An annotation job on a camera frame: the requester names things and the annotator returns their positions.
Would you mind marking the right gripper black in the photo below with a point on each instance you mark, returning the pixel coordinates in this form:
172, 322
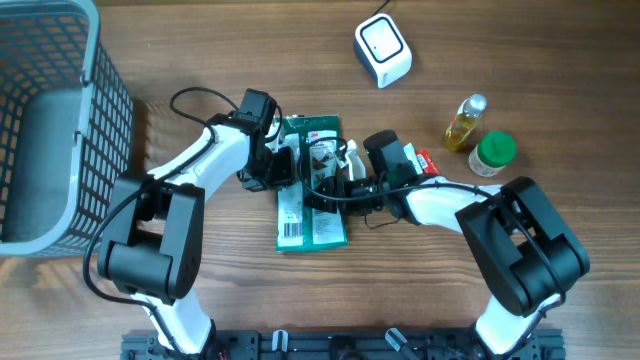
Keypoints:
335, 186

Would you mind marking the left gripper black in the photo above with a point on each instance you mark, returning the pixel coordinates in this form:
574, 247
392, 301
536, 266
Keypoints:
281, 171

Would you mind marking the green white sponge package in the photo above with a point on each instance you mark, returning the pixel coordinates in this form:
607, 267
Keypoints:
301, 228

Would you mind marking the red white toothpaste box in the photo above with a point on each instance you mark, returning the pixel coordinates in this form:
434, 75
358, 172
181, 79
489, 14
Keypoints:
426, 162

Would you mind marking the clear Vim dish soap bottle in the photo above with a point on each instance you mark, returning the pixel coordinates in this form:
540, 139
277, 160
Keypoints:
468, 116

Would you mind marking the green lid white jar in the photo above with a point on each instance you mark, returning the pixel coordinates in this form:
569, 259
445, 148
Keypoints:
496, 150

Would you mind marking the teal toothbrush package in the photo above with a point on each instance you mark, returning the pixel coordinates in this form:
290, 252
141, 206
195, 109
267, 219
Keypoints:
410, 153

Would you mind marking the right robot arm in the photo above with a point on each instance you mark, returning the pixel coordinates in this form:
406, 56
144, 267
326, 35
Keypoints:
526, 253

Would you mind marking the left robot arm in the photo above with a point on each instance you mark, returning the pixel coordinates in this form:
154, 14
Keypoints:
150, 242

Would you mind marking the white barcode scanner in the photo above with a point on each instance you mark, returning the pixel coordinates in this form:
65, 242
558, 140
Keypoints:
382, 50

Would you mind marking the grey plastic shopping basket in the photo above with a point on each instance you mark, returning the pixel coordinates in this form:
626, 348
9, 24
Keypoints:
67, 126

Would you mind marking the black mounting rail base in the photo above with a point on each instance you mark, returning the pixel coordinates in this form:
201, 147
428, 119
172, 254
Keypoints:
447, 343

